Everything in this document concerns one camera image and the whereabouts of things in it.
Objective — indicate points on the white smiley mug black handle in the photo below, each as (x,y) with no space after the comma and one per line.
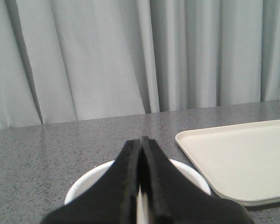
(143,213)

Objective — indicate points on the grey pleated curtain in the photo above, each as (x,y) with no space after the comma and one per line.
(67,60)

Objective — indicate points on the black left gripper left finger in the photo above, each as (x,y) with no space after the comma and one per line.
(111,200)

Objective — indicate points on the cream rectangular tray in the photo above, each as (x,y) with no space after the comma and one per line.
(239,162)

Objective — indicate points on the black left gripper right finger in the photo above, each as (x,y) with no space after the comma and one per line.
(173,199)

